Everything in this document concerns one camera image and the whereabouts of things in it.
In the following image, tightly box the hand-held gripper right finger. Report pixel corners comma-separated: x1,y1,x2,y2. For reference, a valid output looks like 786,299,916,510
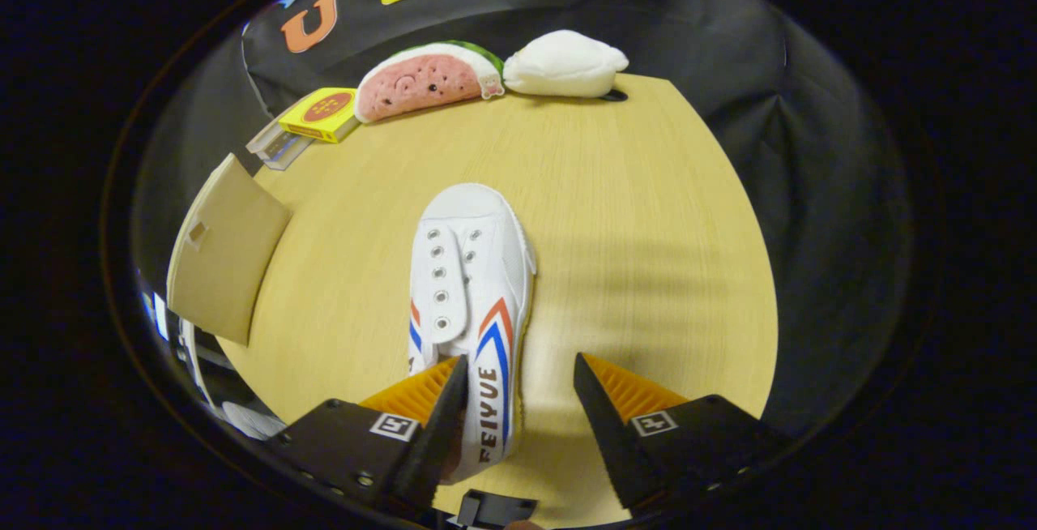
573,353,795,513

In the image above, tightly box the yellow book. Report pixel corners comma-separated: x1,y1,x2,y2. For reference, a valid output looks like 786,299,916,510
278,87,361,143

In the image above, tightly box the watermelon slice plush toy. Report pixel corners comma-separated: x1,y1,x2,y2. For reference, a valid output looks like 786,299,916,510
354,41,506,124

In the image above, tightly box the white canvas shoe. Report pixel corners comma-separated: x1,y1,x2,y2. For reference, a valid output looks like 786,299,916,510
408,182,537,484

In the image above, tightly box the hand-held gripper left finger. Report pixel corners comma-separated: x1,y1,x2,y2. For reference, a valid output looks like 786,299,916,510
270,355,471,515

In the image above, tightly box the beige storage box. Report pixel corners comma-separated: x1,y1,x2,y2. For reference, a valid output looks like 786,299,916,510
166,153,292,348

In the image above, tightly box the white plush toy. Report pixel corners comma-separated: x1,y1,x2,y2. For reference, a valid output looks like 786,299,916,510
502,29,630,101

